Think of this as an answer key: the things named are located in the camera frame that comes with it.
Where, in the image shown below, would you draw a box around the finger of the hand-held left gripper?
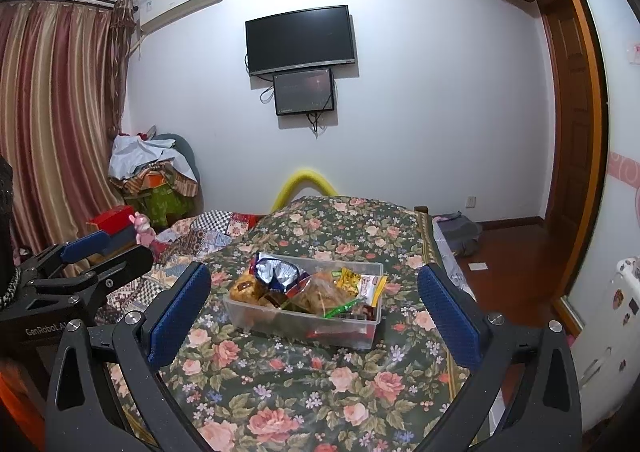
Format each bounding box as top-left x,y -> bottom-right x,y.
30,245 -> 155,328
20,230 -> 114,284

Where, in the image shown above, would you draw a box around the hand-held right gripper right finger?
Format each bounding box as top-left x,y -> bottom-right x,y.
416,262 -> 583,452

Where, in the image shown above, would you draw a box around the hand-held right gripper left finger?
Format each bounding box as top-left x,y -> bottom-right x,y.
44,261 -> 213,452

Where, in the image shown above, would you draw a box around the clear plastic container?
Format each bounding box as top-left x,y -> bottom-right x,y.
222,254 -> 385,351

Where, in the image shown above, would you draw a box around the orange rice cracker packet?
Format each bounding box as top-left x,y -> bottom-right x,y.
229,273 -> 267,307

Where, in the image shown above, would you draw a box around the yellow snack packet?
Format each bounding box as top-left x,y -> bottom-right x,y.
337,267 -> 364,291

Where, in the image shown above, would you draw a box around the clear bag of brown snacks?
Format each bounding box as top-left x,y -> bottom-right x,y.
294,272 -> 352,316

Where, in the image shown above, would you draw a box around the dark blue box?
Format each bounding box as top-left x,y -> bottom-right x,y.
106,227 -> 139,254

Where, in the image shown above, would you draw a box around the red box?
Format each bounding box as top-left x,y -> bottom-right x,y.
86,206 -> 136,236

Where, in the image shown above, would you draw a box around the pink plush toy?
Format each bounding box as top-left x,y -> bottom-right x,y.
129,212 -> 157,249

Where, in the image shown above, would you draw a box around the green cloth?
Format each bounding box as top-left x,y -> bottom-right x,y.
137,184 -> 186,228

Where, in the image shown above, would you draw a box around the patchwork quilt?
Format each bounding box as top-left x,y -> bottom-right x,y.
95,209 -> 266,328

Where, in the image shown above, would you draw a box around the white red snack packet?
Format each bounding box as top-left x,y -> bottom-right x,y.
359,274 -> 389,307

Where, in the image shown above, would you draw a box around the grey bag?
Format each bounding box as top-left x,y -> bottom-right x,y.
435,214 -> 484,257

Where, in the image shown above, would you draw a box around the pile of clothes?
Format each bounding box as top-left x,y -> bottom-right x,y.
109,132 -> 198,194

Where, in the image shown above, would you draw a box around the green snack packet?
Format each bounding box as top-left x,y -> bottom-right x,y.
323,298 -> 362,319

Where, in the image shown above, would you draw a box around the blue silver snack packet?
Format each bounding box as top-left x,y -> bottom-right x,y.
254,253 -> 312,294

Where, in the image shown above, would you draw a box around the grey chair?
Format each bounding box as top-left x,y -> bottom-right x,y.
150,132 -> 202,213

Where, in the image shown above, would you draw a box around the striped curtain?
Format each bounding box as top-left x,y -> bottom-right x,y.
0,0 -> 136,255

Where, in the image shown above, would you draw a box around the floral blanket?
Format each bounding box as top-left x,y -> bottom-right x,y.
107,196 -> 481,452

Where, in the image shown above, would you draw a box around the white appliance with stickers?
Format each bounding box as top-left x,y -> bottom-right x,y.
567,257 -> 640,433

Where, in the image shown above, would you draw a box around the yellow foam tube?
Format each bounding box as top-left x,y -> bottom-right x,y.
270,166 -> 341,213

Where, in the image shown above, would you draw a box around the wooden door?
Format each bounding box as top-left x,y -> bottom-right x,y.
540,0 -> 601,303

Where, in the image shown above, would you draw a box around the pink wall sticker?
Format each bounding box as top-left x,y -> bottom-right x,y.
607,151 -> 640,229

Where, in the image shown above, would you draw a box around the black hanging cables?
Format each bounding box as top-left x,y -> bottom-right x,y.
306,109 -> 327,139

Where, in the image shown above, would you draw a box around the small black wall monitor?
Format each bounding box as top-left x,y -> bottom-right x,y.
273,67 -> 336,117

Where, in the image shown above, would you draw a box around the black wall television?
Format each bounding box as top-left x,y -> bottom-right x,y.
245,5 -> 357,78

